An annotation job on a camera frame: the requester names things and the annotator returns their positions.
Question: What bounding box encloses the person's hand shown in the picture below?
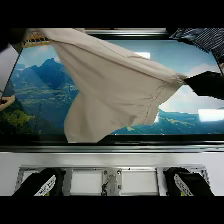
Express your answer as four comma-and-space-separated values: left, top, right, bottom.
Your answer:
0, 94, 16, 112

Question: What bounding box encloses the beige garment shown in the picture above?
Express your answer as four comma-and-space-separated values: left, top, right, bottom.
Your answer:
29, 28, 188, 144

